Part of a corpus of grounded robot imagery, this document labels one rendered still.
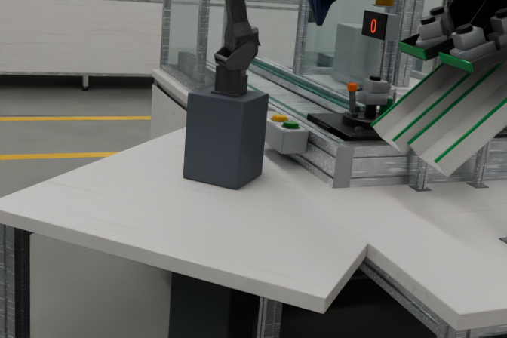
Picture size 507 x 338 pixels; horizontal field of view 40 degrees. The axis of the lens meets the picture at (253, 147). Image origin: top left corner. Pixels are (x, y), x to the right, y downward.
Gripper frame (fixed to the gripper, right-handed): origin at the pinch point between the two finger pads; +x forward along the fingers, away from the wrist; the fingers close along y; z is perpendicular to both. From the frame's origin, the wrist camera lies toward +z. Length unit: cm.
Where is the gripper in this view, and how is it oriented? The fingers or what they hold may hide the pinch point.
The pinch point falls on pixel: (321, 10)
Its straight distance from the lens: 166.9
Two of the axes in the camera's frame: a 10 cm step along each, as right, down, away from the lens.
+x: -0.8, 9.6, 2.7
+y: -3.6, -2.8, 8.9
